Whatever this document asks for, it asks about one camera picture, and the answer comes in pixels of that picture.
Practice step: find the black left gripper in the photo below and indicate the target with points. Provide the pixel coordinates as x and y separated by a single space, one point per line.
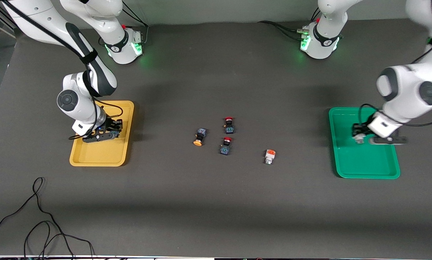
356 128

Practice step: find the green plastic tray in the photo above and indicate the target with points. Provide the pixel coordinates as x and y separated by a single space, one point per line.
364 162

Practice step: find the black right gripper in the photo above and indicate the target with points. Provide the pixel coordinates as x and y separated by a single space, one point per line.
111 125

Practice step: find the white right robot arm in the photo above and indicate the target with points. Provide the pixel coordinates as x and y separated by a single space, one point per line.
71 101

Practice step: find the yellow plastic tray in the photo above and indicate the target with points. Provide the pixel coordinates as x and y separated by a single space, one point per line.
100 155

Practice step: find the red mushroom push button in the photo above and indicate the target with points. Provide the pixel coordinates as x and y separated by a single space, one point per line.
225 148
229 128

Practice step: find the orange square button white body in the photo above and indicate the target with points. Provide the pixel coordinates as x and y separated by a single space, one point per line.
269 155

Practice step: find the green square button white body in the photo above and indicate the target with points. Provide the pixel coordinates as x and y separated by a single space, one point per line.
360 139

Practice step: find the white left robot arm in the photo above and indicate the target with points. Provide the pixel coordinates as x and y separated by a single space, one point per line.
403 90

